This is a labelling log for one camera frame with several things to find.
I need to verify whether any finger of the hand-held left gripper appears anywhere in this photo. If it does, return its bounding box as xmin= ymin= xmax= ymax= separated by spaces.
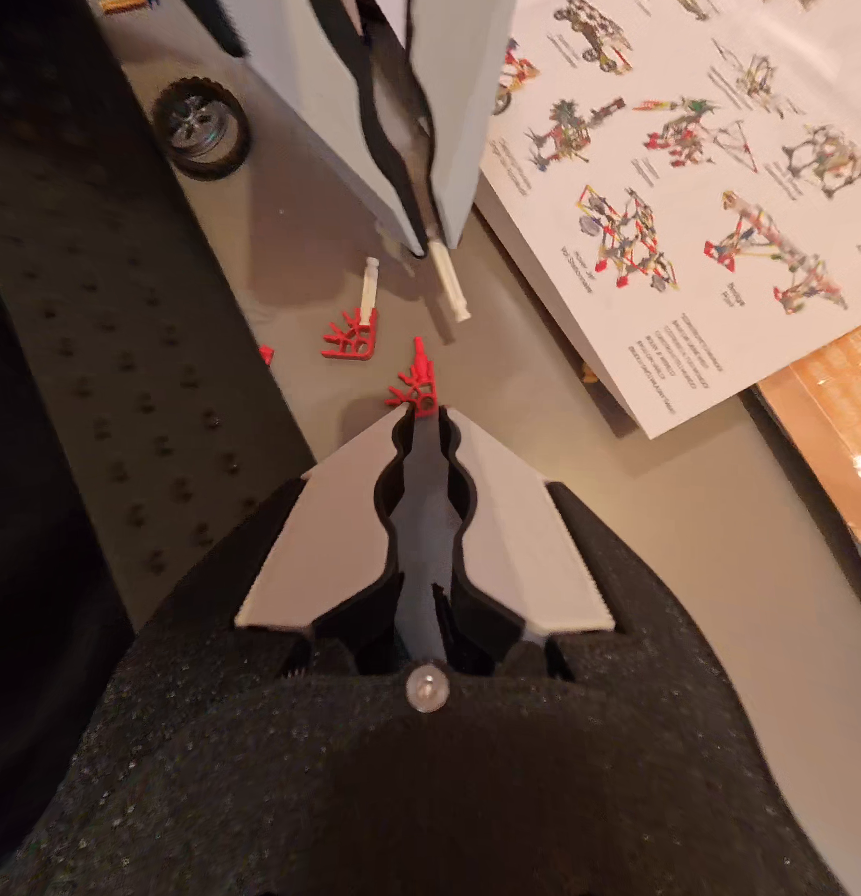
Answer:
xmin=404 ymin=0 xmax=520 ymax=252
xmin=219 ymin=0 xmax=433 ymax=260

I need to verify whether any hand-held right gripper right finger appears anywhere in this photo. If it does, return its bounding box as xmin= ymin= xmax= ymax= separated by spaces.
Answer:
xmin=436 ymin=406 xmax=617 ymax=665

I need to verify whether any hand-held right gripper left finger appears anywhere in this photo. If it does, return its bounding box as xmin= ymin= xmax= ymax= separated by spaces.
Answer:
xmin=233 ymin=404 xmax=417 ymax=635

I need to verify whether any red plastic connector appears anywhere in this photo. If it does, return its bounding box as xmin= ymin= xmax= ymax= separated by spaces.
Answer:
xmin=386 ymin=336 xmax=438 ymax=420
xmin=321 ymin=308 xmax=380 ymax=362

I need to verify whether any black toy wheel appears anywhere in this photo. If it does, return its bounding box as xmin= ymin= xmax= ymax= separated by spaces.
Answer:
xmin=150 ymin=77 xmax=251 ymax=183

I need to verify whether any white instruction booklet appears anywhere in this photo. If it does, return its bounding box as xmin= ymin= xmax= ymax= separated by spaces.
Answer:
xmin=476 ymin=0 xmax=861 ymax=441

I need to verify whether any orange toy set box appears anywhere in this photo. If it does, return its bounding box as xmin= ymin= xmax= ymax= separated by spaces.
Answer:
xmin=756 ymin=318 xmax=861 ymax=589

